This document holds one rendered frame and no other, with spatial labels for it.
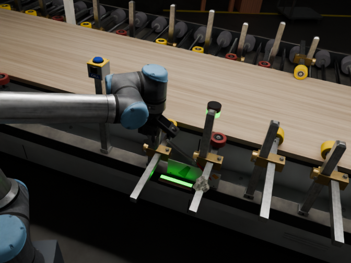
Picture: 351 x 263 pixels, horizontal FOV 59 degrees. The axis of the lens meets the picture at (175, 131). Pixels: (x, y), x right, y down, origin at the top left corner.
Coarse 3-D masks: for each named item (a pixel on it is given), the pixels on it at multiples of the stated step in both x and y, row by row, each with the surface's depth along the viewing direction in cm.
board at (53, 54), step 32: (0, 32) 215; (32, 32) 219; (64, 32) 223; (96, 32) 227; (0, 64) 182; (32, 64) 185; (64, 64) 188; (128, 64) 194; (160, 64) 198; (192, 64) 201; (224, 64) 205; (192, 96) 172; (224, 96) 175; (256, 96) 178; (288, 96) 180; (320, 96) 183; (192, 128) 154; (224, 128) 153; (256, 128) 155; (288, 128) 157; (320, 128) 159; (320, 160) 140
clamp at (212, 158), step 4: (196, 152) 142; (208, 152) 143; (196, 156) 141; (208, 156) 141; (212, 156) 141; (216, 156) 141; (220, 156) 142; (200, 160) 141; (204, 160) 140; (208, 160) 139; (212, 160) 139; (216, 160) 139; (200, 164) 143; (204, 164) 142; (216, 164) 139; (220, 164) 138; (212, 168) 141; (216, 168) 141
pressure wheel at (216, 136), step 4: (216, 132) 149; (212, 136) 146; (216, 136) 147; (220, 136) 147; (224, 136) 147; (212, 140) 144; (216, 140) 144; (220, 140) 144; (224, 140) 145; (212, 144) 145; (216, 144) 144; (220, 144) 144; (224, 144) 145
